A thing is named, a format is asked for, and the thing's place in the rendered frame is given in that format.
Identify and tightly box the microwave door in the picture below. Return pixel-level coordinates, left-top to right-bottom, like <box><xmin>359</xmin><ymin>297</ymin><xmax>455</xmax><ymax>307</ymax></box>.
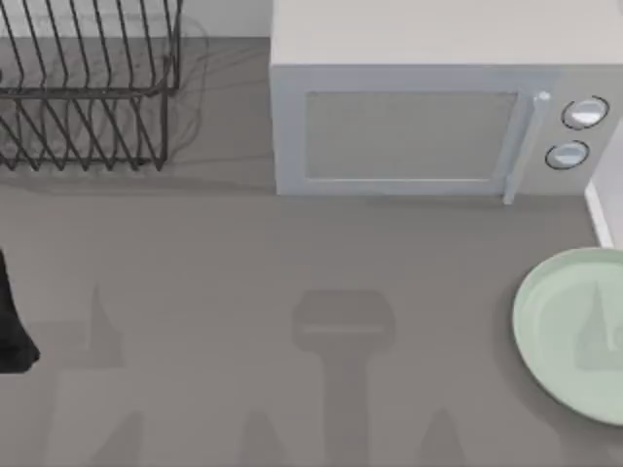
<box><xmin>270</xmin><ymin>65</ymin><xmax>536</xmax><ymax>197</ymax></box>

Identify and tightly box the pale microwave oven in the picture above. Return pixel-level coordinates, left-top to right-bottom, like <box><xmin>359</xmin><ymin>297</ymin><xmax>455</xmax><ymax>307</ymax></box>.
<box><xmin>269</xmin><ymin>0</ymin><xmax>623</xmax><ymax>205</ymax></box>

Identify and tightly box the pale green plate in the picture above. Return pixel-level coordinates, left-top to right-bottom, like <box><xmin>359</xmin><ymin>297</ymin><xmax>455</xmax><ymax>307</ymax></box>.
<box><xmin>511</xmin><ymin>246</ymin><xmax>623</xmax><ymax>427</ymax></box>

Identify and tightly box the small microwave knob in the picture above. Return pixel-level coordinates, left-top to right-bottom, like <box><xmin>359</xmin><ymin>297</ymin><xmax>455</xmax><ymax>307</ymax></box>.
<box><xmin>544</xmin><ymin>140</ymin><xmax>591</xmax><ymax>171</ymax></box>

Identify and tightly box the large microwave knob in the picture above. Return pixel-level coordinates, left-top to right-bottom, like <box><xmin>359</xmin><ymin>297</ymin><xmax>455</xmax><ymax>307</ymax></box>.
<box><xmin>561</xmin><ymin>95</ymin><xmax>611</xmax><ymax>131</ymax></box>

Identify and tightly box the dark wire dish rack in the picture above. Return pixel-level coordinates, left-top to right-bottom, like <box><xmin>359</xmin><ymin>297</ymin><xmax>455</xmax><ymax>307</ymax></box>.
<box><xmin>0</xmin><ymin>0</ymin><xmax>185</xmax><ymax>172</ymax></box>

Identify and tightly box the microwave door handle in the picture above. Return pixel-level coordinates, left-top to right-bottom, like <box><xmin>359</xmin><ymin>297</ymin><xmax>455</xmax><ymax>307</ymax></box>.
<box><xmin>501</xmin><ymin>90</ymin><xmax>552</xmax><ymax>205</ymax></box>

